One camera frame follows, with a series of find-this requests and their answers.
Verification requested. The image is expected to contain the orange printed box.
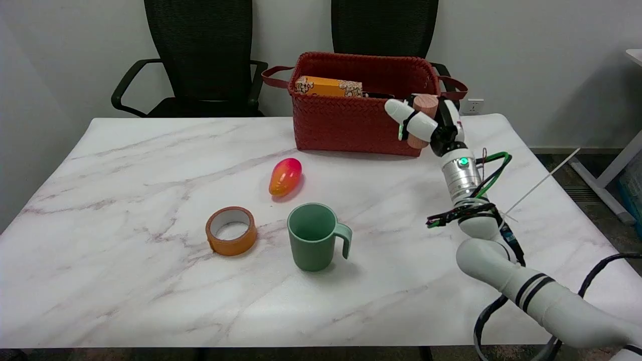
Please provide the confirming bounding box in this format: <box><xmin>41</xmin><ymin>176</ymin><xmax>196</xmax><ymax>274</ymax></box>
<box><xmin>294</xmin><ymin>76</ymin><xmax>363</xmax><ymax>98</ymax></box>

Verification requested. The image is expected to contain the green plastic mug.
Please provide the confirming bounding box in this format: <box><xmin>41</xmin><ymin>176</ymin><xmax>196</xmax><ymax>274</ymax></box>
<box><xmin>287</xmin><ymin>203</ymin><xmax>353</xmax><ymax>272</ymax></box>

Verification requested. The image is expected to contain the green robot cable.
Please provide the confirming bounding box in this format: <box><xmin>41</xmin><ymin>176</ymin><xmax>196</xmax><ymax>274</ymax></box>
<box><xmin>474</xmin><ymin>152</ymin><xmax>513</xmax><ymax>199</ymax></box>

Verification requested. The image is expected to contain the orange tape roll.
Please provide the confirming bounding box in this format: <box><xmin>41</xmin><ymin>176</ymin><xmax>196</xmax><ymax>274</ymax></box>
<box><xmin>205</xmin><ymin>206</ymin><xmax>258</xmax><ymax>257</ymax></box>

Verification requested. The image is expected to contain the thin white rod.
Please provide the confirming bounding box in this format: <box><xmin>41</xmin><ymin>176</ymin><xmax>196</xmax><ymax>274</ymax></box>
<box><xmin>505</xmin><ymin>147</ymin><xmax>581</xmax><ymax>217</ymax></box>

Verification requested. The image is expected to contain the white table leg frame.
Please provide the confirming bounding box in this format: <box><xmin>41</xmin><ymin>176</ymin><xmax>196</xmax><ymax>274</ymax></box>
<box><xmin>570</xmin><ymin>49</ymin><xmax>642</xmax><ymax>225</ymax></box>

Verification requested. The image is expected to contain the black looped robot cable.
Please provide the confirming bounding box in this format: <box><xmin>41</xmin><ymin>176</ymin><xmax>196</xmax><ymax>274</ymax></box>
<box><xmin>473</xmin><ymin>253</ymin><xmax>642</xmax><ymax>361</ymax></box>

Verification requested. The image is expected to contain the red woven basket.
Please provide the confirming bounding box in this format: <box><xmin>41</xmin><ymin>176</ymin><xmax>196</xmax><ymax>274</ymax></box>
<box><xmin>261</xmin><ymin>52</ymin><xmax>468</xmax><ymax>158</ymax></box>

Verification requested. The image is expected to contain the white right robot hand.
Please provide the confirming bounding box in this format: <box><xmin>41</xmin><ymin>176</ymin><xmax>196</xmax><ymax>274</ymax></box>
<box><xmin>385</xmin><ymin>97</ymin><xmax>465</xmax><ymax>157</ymax></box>

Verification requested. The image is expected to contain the black mesh office chair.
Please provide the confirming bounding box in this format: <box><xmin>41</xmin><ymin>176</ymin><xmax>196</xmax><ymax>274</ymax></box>
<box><xmin>331</xmin><ymin>0</ymin><xmax>461</xmax><ymax>117</ymax></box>
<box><xmin>111</xmin><ymin>0</ymin><xmax>269</xmax><ymax>118</ymax></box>

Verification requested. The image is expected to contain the wooden cylinder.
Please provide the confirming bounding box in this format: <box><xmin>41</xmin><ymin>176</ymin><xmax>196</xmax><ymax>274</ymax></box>
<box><xmin>407</xmin><ymin>94</ymin><xmax>439</xmax><ymax>149</ymax></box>

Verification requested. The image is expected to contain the red yellow toy mango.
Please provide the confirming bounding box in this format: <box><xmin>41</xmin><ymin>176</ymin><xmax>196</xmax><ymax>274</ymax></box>
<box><xmin>268</xmin><ymin>157</ymin><xmax>303</xmax><ymax>198</ymax></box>

